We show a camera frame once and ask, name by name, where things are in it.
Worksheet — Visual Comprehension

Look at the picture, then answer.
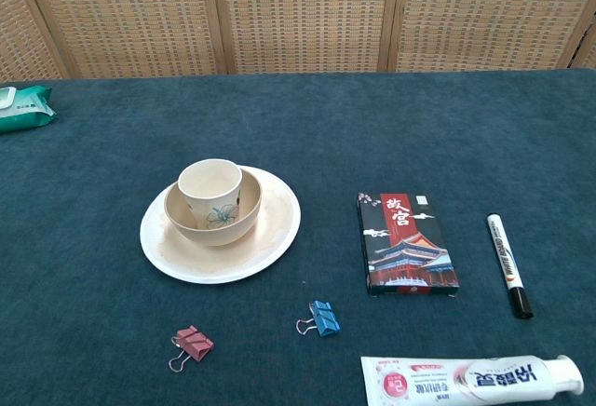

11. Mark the blue binder clip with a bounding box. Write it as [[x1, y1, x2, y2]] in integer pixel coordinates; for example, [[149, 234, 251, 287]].
[[295, 300, 342, 338]]

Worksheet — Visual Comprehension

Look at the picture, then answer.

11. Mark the black white whiteboard marker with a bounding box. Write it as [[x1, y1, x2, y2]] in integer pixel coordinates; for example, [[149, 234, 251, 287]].
[[486, 212, 535, 319]]

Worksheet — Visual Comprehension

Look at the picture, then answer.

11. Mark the white paper plate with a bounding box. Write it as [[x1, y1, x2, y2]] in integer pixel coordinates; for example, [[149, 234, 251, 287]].
[[139, 165, 303, 284]]

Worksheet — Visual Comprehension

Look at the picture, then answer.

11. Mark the blue carpet table cover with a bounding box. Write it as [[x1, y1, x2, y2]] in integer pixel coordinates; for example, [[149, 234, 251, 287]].
[[0, 66, 596, 406]]

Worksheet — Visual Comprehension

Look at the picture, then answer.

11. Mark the dark palace print card box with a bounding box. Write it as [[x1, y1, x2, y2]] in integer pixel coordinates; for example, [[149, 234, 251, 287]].
[[357, 191, 461, 299]]

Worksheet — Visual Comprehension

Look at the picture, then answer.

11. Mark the woven bamboo folding screen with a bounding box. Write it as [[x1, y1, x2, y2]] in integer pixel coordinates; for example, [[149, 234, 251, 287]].
[[0, 0, 596, 82]]

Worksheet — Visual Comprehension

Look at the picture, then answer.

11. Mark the flower print paper cup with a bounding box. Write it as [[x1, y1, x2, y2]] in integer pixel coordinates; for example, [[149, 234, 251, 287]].
[[177, 158, 244, 231]]

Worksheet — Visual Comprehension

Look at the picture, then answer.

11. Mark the pink binder clip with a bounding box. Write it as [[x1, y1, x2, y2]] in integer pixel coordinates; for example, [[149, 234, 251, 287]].
[[168, 325, 215, 373]]

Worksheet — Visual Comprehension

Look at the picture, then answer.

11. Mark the beige bowl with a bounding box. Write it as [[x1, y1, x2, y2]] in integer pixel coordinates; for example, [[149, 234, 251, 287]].
[[163, 168, 263, 248]]

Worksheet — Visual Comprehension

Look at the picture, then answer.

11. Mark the green wet wipes pack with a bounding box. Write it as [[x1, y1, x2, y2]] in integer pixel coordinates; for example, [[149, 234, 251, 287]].
[[0, 87, 59, 136]]

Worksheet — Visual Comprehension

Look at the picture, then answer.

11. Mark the white toothpaste tube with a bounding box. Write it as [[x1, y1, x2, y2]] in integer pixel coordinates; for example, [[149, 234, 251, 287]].
[[360, 354, 585, 406]]

